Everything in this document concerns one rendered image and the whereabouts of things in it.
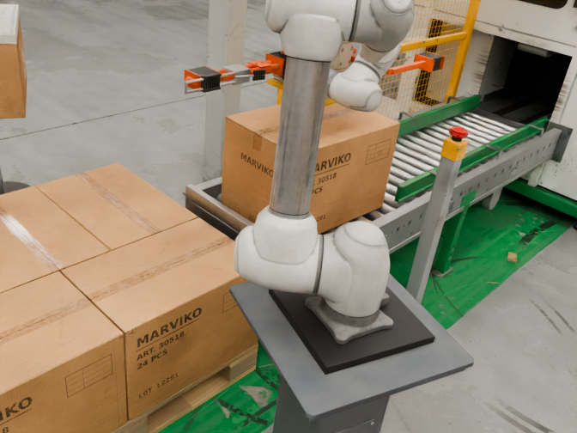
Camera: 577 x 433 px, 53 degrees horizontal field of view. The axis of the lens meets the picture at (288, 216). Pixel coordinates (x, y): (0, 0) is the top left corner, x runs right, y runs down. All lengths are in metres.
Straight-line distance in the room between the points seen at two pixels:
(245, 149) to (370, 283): 0.96
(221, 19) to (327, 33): 1.96
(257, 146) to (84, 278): 0.76
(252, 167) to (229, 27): 1.15
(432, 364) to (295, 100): 0.75
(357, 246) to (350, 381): 0.32
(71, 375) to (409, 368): 0.96
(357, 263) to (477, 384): 1.39
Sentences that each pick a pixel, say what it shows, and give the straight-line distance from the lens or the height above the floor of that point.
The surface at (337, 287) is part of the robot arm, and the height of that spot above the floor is 0.92.
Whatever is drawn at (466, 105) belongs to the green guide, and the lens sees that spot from 4.03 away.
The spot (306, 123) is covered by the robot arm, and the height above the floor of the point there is 1.30.
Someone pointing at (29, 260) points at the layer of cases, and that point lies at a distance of 2.21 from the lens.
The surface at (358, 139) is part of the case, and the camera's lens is 2.28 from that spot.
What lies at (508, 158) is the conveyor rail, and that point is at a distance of 3.35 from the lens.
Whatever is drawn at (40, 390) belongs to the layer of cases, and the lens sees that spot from 1.82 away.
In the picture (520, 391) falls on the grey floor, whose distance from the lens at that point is 2.77.
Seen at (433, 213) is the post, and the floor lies 0.69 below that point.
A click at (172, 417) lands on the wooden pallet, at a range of 2.32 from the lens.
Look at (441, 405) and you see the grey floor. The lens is 2.56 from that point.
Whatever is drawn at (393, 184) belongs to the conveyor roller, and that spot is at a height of 0.52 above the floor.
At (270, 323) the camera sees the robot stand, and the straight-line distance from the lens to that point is 1.59.
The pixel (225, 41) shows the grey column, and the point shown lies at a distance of 3.22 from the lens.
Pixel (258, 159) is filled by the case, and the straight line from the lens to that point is 2.20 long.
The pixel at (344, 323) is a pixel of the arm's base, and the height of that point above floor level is 0.81.
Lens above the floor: 1.79
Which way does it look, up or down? 31 degrees down
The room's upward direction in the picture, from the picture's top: 7 degrees clockwise
